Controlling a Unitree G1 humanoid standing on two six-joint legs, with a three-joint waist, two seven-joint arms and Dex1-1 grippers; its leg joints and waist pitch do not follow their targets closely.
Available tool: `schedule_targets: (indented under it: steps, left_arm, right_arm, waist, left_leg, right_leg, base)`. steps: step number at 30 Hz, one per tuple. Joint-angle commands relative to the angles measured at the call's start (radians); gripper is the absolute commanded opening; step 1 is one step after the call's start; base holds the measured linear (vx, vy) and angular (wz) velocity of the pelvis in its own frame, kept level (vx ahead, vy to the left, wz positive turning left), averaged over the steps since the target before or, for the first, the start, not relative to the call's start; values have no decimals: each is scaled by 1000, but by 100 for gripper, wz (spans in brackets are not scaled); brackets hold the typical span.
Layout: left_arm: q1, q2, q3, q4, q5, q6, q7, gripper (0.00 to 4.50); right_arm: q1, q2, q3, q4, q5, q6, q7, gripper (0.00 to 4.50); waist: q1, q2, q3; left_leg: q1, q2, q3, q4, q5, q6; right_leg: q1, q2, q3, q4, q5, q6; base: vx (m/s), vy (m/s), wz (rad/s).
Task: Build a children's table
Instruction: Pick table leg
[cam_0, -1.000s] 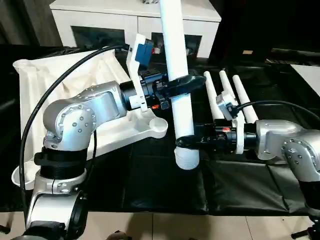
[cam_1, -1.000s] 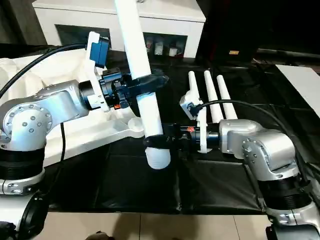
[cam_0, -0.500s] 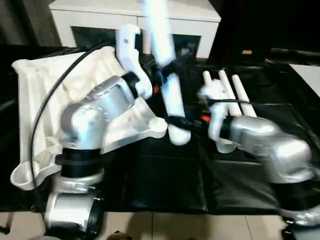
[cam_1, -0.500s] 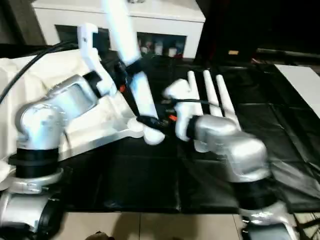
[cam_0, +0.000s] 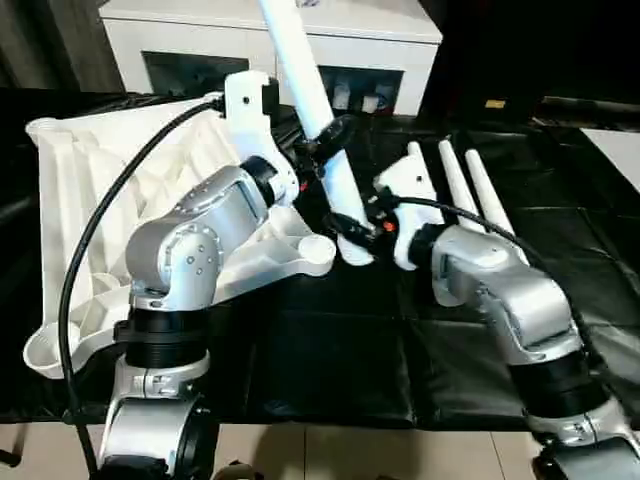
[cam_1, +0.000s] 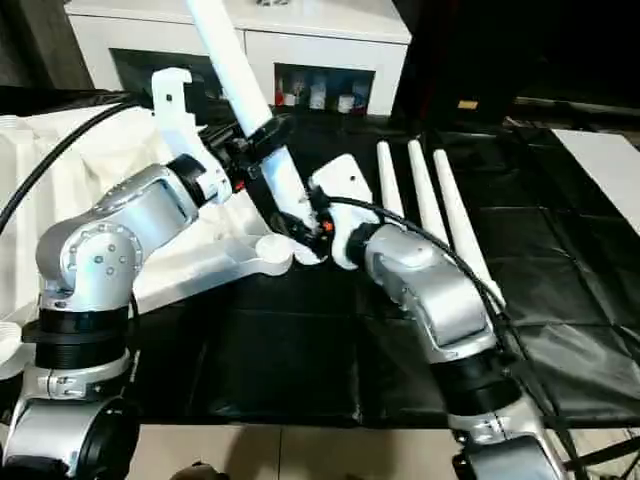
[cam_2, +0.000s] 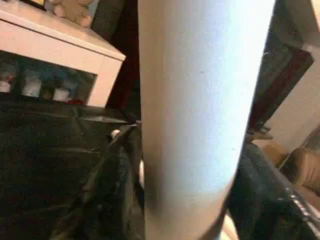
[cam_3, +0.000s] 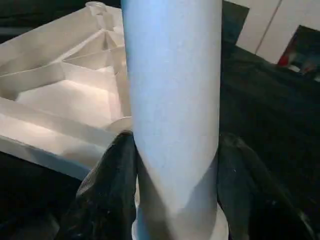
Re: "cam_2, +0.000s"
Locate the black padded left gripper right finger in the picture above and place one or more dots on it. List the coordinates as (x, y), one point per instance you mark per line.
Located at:
(270, 205)

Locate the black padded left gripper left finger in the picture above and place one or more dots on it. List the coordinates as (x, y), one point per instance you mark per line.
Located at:
(112, 200)

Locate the white plastic table leg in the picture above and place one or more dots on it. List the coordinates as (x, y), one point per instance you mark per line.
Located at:
(200, 100)

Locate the brown cardboard box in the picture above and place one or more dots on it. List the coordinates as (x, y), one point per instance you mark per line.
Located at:
(305, 165)

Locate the black work mat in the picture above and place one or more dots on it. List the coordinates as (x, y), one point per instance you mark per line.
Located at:
(50, 150)

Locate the small white cup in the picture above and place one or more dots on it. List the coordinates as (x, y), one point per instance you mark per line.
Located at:
(31, 87)
(60, 94)

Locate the dark maroon panel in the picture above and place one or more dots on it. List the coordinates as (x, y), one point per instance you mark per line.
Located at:
(280, 75)

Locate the white cabinet with glass doors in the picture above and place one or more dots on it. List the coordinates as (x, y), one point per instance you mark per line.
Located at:
(62, 45)

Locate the dark picture frame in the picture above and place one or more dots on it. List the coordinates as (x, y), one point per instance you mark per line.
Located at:
(35, 3)

